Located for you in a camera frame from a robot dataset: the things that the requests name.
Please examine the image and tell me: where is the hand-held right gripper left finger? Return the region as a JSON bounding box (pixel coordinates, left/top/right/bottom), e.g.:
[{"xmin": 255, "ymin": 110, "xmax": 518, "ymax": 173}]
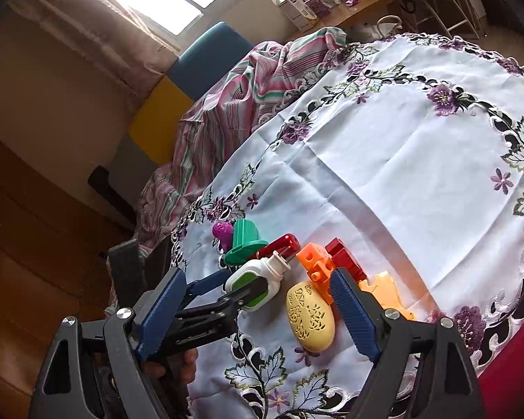
[{"xmin": 30, "ymin": 267, "xmax": 188, "ymax": 419}]

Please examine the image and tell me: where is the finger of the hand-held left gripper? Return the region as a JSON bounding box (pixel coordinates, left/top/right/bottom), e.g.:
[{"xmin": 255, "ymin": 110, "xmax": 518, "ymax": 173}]
[
  {"xmin": 184, "ymin": 269, "xmax": 232, "ymax": 304},
  {"xmin": 170, "ymin": 279, "xmax": 272, "ymax": 355}
]

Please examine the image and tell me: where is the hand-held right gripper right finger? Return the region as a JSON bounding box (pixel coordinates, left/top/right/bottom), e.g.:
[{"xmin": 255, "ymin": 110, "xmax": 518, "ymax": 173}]
[{"xmin": 329, "ymin": 267, "xmax": 482, "ymax": 419}]

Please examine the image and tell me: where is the yellow plastic piece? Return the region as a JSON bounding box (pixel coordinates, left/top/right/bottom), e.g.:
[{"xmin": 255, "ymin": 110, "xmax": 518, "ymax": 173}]
[{"xmin": 357, "ymin": 271, "xmax": 416, "ymax": 320}]

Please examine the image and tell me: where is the white and green plastic bottle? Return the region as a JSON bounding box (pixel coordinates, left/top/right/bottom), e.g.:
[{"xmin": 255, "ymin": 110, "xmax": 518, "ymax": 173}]
[{"xmin": 225, "ymin": 255, "xmax": 294, "ymax": 313}]

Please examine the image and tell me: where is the yellow carved egg-shaped case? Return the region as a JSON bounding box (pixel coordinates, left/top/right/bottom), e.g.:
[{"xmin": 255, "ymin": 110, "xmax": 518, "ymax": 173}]
[{"xmin": 286, "ymin": 281, "xmax": 335, "ymax": 352}]

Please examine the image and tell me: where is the red building block toy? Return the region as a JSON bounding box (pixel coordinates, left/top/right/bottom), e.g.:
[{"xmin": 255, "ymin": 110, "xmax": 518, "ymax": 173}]
[{"xmin": 325, "ymin": 237, "xmax": 368, "ymax": 282}]

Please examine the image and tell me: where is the purple perforated ball toy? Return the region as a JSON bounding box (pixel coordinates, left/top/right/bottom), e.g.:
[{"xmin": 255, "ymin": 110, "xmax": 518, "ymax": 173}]
[{"xmin": 212, "ymin": 222, "xmax": 235, "ymax": 250}]

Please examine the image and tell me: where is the green plastic stamp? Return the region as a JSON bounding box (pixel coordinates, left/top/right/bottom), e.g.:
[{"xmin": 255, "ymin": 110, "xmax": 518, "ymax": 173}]
[{"xmin": 224, "ymin": 218, "xmax": 270, "ymax": 267}]

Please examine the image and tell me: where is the orange building block toy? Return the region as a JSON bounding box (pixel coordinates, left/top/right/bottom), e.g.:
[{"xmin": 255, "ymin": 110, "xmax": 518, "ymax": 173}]
[{"xmin": 296, "ymin": 244, "xmax": 336, "ymax": 305}]

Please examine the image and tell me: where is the red translucent capsule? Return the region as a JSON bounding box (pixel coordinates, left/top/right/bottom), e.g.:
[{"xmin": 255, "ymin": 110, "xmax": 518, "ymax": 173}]
[{"xmin": 257, "ymin": 233, "xmax": 300, "ymax": 263}]

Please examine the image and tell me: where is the person's left hand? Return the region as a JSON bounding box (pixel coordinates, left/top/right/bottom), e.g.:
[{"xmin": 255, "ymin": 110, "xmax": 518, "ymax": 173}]
[{"xmin": 143, "ymin": 348, "xmax": 198, "ymax": 404}]

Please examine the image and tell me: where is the black furniture piece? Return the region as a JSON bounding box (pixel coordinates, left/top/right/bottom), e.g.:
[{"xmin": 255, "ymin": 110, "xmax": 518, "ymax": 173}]
[{"xmin": 87, "ymin": 165, "xmax": 137, "ymax": 233}]

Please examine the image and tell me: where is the white floral embroidered tablecloth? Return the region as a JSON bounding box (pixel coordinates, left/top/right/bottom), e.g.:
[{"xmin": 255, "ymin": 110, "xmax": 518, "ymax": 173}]
[{"xmin": 170, "ymin": 32, "xmax": 524, "ymax": 419}]

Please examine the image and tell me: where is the yellow padded panel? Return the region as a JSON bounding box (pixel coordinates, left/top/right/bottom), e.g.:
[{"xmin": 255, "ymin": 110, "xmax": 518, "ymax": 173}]
[{"xmin": 128, "ymin": 76, "xmax": 197, "ymax": 165}]

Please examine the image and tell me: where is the red bedding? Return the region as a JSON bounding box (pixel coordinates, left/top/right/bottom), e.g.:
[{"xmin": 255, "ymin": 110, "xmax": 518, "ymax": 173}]
[{"xmin": 475, "ymin": 309, "xmax": 524, "ymax": 419}]

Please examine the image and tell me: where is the pink striped bed sheet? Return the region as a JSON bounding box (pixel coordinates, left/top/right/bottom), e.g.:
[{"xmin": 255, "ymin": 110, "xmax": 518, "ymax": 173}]
[{"xmin": 107, "ymin": 26, "xmax": 348, "ymax": 315}]

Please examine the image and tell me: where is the blue padded panel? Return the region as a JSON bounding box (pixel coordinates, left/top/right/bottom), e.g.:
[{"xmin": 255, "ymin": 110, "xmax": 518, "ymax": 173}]
[{"xmin": 168, "ymin": 22, "xmax": 267, "ymax": 102}]

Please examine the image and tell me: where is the pink curtain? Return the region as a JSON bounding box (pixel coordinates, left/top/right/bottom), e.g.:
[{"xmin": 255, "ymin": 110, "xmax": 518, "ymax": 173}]
[{"xmin": 8, "ymin": 0, "xmax": 181, "ymax": 80}]

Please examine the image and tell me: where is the white carton box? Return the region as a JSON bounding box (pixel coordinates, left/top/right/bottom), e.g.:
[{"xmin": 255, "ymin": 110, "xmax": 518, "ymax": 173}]
[{"xmin": 272, "ymin": 0, "xmax": 318, "ymax": 32}]

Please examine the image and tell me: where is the wooden desk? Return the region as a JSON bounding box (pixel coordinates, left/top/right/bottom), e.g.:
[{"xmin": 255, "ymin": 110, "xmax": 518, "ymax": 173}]
[{"xmin": 288, "ymin": 0, "xmax": 399, "ymax": 43}]

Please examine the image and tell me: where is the purple carton box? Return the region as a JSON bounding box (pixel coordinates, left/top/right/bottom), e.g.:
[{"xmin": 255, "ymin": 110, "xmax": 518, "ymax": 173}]
[{"xmin": 303, "ymin": 0, "xmax": 333, "ymax": 16}]

